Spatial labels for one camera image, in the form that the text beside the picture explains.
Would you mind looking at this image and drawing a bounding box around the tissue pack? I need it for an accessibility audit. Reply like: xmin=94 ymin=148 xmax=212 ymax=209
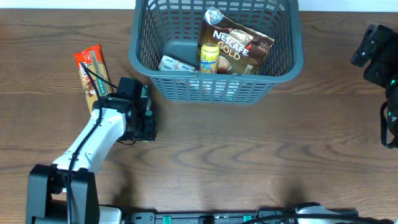
xmin=158 ymin=55 xmax=195 ymax=73

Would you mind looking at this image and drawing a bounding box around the yellow Mentos bottle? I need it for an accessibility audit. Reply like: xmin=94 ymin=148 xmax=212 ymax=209
xmin=200 ymin=43 xmax=220 ymax=73

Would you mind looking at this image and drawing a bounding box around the brown Nescafe Gold bag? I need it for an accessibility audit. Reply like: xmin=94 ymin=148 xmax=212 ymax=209
xmin=198 ymin=6 xmax=274 ymax=75

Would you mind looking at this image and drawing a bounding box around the mint green pouch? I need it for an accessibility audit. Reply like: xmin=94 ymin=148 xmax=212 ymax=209
xmin=141 ymin=85 xmax=153 ymax=116

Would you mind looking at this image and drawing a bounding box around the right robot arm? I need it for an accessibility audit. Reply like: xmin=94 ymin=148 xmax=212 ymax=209
xmin=351 ymin=24 xmax=397 ymax=149

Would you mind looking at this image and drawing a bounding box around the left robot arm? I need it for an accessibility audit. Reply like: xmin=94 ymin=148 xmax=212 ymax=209
xmin=25 ymin=78 xmax=157 ymax=223

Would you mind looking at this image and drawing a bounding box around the red spaghetti packet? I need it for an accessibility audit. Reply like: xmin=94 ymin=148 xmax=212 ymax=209
xmin=73 ymin=45 xmax=113 ymax=113

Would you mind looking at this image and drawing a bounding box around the grey plastic mesh basket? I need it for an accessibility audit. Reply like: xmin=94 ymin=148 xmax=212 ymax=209
xmin=129 ymin=0 xmax=304 ymax=103

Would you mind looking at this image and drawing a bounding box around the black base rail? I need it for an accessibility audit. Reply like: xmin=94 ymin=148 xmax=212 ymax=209
xmin=99 ymin=203 xmax=398 ymax=224

